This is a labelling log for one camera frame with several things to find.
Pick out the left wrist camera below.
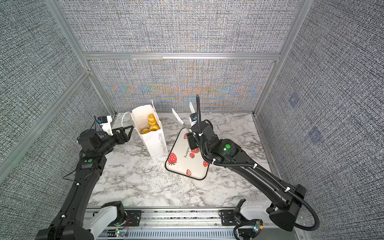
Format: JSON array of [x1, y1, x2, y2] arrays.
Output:
[[97, 116, 113, 136]]

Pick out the steel tongs white tips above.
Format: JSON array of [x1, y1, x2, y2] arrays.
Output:
[[172, 102, 196, 133]]

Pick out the round striped fake bun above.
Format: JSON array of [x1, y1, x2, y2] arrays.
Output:
[[140, 125, 161, 135]]

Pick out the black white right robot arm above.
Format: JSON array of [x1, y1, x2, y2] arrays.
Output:
[[188, 120, 309, 232]]

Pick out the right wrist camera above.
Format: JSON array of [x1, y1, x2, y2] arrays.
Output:
[[190, 113, 197, 126]]

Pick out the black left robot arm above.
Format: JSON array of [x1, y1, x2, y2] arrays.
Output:
[[35, 126, 134, 240]]

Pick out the striped fake croissant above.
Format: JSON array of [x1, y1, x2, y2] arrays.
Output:
[[148, 114, 158, 127]]

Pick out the white printed paper bag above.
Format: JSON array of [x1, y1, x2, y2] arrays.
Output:
[[121, 100, 168, 159]]

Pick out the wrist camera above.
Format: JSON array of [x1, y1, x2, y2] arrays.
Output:
[[190, 113, 197, 126], [97, 116, 113, 136]]

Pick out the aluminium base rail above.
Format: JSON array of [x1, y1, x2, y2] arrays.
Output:
[[96, 202, 313, 240]]

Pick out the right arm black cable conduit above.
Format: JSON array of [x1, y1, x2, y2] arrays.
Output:
[[195, 94, 320, 232]]

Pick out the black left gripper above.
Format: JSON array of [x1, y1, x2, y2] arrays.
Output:
[[98, 125, 134, 156]]

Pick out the strawberry print serving tray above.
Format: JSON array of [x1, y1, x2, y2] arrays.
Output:
[[165, 129, 210, 181]]

